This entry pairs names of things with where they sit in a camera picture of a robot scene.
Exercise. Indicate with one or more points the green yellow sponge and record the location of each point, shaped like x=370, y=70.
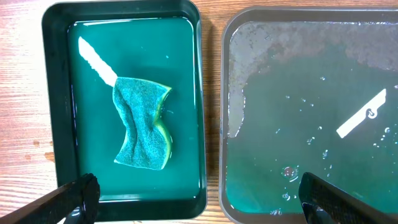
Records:
x=147, y=143

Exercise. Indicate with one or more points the large dark serving tray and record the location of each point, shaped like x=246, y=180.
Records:
x=307, y=90

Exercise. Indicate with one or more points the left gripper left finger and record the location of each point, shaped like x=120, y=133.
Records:
x=74, y=202

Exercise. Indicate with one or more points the small green water tray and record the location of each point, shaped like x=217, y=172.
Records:
x=87, y=46

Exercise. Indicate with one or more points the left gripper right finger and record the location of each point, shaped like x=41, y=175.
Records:
x=324, y=203

